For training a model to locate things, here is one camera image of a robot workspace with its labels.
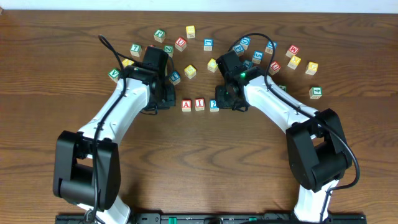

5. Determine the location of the blue d block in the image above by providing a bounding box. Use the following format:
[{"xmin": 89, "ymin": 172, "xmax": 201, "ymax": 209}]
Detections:
[
  {"xmin": 265, "ymin": 42, "xmax": 277, "ymax": 54},
  {"xmin": 239, "ymin": 37, "xmax": 251, "ymax": 50}
]

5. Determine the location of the green 7 block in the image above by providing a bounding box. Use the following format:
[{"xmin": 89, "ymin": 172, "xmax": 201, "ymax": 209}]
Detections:
[{"xmin": 130, "ymin": 44, "xmax": 142, "ymax": 57}]

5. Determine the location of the yellow K block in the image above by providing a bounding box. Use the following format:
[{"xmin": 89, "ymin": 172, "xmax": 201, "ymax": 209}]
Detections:
[{"xmin": 287, "ymin": 55, "xmax": 301, "ymax": 70}]

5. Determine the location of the blue P block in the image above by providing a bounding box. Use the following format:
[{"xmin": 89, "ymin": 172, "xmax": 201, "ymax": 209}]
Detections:
[{"xmin": 233, "ymin": 44, "xmax": 244, "ymax": 57}]

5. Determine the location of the green J block top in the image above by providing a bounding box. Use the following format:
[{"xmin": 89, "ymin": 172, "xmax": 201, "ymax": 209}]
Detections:
[{"xmin": 154, "ymin": 29, "xmax": 166, "ymax": 43}]

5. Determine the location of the blue T block left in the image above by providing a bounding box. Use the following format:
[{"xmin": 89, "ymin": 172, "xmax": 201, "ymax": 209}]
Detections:
[{"xmin": 169, "ymin": 71, "xmax": 181, "ymax": 85}]

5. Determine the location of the yellow block top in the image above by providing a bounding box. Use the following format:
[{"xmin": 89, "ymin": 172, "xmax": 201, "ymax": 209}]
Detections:
[{"xmin": 186, "ymin": 26, "xmax": 196, "ymax": 39}]

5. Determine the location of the green J block right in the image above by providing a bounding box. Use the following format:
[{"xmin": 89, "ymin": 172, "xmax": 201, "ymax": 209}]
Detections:
[{"xmin": 279, "ymin": 85, "xmax": 287, "ymax": 91}]

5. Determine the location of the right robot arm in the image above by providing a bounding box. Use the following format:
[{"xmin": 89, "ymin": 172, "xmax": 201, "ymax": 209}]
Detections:
[{"xmin": 216, "ymin": 51, "xmax": 353, "ymax": 223}]

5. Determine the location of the blue D block right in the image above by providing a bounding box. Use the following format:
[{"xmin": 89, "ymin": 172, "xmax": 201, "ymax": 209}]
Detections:
[{"xmin": 265, "ymin": 42, "xmax": 277, "ymax": 54}]

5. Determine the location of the blue 2 block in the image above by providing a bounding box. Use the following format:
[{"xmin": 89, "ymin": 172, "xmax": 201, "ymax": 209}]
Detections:
[{"xmin": 210, "ymin": 100, "xmax": 220, "ymax": 112}]

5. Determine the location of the red u block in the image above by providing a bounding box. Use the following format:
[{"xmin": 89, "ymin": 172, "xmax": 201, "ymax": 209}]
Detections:
[
  {"xmin": 269, "ymin": 61, "xmax": 280, "ymax": 75},
  {"xmin": 175, "ymin": 37, "xmax": 187, "ymax": 52}
]

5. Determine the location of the red U block right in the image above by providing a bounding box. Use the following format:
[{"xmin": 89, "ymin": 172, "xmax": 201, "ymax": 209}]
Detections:
[{"xmin": 269, "ymin": 61, "xmax": 280, "ymax": 75}]

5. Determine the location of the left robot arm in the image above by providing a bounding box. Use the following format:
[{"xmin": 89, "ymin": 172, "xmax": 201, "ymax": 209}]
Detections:
[{"xmin": 53, "ymin": 47, "xmax": 175, "ymax": 223}]

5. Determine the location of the blue D block left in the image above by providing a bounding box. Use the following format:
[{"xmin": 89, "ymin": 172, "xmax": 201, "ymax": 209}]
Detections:
[{"xmin": 239, "ymin": 37, "xmax": 251, "ymax": 50}]

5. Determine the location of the red M block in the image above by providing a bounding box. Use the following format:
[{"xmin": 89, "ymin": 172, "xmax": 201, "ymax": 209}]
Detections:
[{"xmin": 285, "ymin": 45, "xmax": 300, "ymax": 58}]

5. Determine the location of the green V block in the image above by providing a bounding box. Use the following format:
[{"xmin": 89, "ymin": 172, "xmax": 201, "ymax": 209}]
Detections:
[{"xmin": 108, "ymin": 68, "xmax": 121, "ymax": 83}]

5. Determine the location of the blue T block right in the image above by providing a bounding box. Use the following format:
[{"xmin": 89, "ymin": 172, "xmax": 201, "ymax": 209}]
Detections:
[{"xmin": 243, "ymin": 60, "xmax": 253, "ymax": 69}]

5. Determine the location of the blue 5 block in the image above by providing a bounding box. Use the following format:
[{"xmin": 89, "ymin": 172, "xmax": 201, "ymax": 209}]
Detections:
[{"xmin": 252, "ymin": 50, "xmax": 264, "ymax": 64}]

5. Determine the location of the red U block left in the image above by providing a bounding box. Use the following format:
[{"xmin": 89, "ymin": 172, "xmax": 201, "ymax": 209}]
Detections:
[{"xmin": 175, "ymin": 37, "xmax": 187, "ymax": 52}]

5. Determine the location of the red A block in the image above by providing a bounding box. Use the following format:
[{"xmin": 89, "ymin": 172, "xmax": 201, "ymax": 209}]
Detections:
[{"xmin": 181, "ymin": 100, "xmax": 192, "ymax": 112}]

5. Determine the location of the yellow G block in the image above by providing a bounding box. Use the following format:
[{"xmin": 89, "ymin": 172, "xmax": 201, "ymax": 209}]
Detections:
[{"xmin": 305, "ymin": 62, "xmax": 318, "ymax": 75}]

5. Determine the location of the blue t block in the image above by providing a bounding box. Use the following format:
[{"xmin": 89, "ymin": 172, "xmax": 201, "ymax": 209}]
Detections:
[
  {"xmin": 243, "ymin": 60, "xmax": 253, "ymax": 69},
  {"xmin": 169, "ymin": 71, "xmax": 181, "ymax": 85}
]

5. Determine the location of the red I block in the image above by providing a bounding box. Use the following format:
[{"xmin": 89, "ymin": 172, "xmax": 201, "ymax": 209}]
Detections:
[{"xmin": 195, "ymin": 98, "xmax": 205, "ymax": 111}]

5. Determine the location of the green j block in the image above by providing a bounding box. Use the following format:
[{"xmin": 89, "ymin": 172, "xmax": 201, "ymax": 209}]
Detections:
[
  {"xmin": 154, "ymin": 29, "xmax": 166, "ymax": 43},
  {"xmin": 279, "ymin": 85, "xmax": 287, "ymax": 91}
]

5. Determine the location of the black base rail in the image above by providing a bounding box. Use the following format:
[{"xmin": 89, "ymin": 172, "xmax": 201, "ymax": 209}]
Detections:
[{"xmin": 55, "ymin": 212, "xmax": 368, "ymax": 224}]

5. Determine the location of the yellow block centre left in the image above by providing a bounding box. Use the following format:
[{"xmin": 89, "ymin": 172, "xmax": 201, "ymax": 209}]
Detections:
[{"xmin": 184, "ymin": 65, "xmax": 197, "ymax": 79}]

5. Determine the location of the green Z block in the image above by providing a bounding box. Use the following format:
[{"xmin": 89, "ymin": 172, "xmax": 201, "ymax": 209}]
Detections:
[{"xmin": 164, "ymin": 45, "xmax": 174, "ymax": 57}]

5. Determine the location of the green 4 block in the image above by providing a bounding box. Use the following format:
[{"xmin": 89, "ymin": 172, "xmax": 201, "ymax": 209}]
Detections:
[{"xmin": 309, "ymin": 86, "xmax": 323, "ymax": 99}]

